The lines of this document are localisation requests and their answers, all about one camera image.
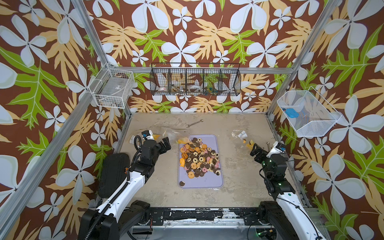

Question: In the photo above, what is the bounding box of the ziploc bag with cookies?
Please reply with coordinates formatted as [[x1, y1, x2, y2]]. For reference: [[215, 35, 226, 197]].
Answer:
[[129, 129, 162, 144]]

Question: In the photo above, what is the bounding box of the blue object in basket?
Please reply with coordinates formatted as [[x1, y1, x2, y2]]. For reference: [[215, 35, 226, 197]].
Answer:
[[284, 108, 300, 119]]

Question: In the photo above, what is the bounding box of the black mounting rail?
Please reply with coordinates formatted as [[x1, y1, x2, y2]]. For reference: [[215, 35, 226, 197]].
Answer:
[[142, 207, 267, 226]]

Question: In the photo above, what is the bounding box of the lavender plastic tray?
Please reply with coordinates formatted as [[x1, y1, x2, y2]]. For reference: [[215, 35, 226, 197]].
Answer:
[[177, 134, 225, 189]]

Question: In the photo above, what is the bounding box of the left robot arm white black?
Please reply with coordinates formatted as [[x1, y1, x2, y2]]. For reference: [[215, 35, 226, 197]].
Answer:
[[78, 131, 172, 240]]

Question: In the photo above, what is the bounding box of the clear bag of donuts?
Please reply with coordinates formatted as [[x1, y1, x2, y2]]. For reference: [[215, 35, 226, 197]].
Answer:
[[161, 127, 190, 145]]

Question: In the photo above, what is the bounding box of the white mesh basket right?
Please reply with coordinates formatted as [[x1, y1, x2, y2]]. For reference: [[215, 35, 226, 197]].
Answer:
[[277, 87, 342, 138]]

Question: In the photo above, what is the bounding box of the black wire basket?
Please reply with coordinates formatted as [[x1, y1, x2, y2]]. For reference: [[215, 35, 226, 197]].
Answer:
[[149, 63, 242, 96]]

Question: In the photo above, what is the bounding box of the pile of poured cookies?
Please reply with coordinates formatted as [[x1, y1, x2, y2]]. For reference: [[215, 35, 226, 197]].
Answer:
[[178, 137, 222, 187]]

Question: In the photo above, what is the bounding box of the white wire basket left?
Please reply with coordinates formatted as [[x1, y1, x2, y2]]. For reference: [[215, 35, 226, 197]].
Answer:
[[89, 64, 135, 109]]

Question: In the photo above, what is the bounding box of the black tool case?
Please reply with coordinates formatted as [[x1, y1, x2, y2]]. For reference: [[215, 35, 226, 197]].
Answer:
[[98, 153, 130, 199]]

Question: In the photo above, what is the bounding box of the silver wrench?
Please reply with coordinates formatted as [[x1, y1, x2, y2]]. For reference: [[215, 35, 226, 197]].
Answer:
[[186, 119, 204, 128]]

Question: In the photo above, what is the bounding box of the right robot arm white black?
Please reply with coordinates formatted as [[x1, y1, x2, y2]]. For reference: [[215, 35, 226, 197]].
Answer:
[[250, 142, 325, 240]]

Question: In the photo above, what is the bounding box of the clear bag of cookies back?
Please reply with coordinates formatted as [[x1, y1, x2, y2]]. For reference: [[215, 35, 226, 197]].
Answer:
[[231, 130, 255, 151]]

